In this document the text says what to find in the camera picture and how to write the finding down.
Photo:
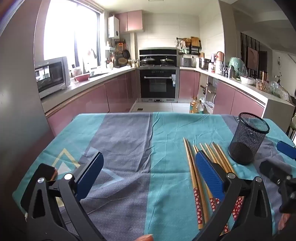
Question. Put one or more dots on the wooden cutting board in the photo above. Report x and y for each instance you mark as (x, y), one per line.
(194, 41)

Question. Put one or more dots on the hanging black frying pan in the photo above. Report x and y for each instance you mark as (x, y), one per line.
(126, 54)

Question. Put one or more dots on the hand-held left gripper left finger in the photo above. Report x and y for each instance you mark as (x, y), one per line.
(90, 176)

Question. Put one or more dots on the white gas water heater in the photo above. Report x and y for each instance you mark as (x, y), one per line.
(113, 27)

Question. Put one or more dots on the copper cup set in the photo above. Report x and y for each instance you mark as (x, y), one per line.
(262, 84)

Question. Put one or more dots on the pink bowl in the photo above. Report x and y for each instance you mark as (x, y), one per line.
(82, 77)

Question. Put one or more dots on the person's left hand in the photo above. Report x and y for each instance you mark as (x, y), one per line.
(145, 238)

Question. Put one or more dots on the grey refrigerator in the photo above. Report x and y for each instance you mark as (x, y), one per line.
(18, 92)

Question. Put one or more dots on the copper kettle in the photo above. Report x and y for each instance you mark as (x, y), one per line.
(220, 56)

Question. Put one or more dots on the green table fan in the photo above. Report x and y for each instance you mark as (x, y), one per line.
(237, 67)

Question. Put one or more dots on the white bowl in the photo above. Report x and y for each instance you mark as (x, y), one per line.
(247, 80)

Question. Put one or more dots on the black integrated stove oven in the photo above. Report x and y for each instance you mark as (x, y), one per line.
(159, 78)

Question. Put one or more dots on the kitchen faucet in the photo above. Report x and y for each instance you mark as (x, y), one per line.
(93, 58)

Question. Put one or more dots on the black wall rack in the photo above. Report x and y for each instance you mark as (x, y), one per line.
(189, 48)

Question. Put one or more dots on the black mesh utensil holder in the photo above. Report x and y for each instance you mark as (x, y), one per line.
(248, 139)

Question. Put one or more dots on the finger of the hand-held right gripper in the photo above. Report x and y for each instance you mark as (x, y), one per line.
(274, 170)
(287, 149)

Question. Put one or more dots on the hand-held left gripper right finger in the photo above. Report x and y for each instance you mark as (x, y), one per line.
(209, 172)

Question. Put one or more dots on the bundle of wooden chopsticks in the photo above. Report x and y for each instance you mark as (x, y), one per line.
(196, 185)

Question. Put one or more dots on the silver microwave oven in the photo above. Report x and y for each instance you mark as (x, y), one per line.
(52, 75)

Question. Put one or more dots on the clear plastic bags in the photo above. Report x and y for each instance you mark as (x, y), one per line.
(278, 89)

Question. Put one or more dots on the framed wall picture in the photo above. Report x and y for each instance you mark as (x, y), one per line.
(253, 58)

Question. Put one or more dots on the teal and grey tablecloth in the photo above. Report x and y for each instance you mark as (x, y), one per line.
(138, 148)

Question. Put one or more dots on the steel cooking pot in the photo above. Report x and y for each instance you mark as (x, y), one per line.
(204, 63)

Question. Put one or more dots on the pink wall cabinet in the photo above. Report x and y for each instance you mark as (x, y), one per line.
(130, 20)

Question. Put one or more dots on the pink base cabinets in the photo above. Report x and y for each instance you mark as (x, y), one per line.
(222, 95)
(92, 99)

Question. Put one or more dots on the dark wok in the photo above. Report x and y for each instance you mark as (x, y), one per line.
(148, 61)
(167, 60)

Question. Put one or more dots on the kitchen window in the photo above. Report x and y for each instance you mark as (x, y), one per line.
(71, 34)

